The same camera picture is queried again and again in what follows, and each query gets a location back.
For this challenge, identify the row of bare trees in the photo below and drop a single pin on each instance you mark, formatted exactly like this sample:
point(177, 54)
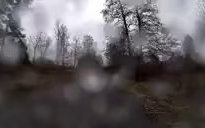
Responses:
point(61, 43)

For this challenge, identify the group of tall trees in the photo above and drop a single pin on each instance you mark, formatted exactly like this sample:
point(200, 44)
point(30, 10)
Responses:
point(125, 30)

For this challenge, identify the line of dark bushes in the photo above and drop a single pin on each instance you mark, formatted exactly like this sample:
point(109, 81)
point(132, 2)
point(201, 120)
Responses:
point(150, 68)

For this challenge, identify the large dark leafy tree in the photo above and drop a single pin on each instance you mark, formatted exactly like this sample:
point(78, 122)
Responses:
point(5, 23)

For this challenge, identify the brownish grass ground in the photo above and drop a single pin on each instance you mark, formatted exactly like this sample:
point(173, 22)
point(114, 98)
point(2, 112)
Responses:
point(163, 100)

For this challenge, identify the dark wet path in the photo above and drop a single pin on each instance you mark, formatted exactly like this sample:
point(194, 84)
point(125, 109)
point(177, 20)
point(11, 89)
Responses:
point(73, 115)

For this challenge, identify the small dark conifer tree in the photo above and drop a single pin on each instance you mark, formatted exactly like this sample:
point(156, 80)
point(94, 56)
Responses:
point(24, 51)

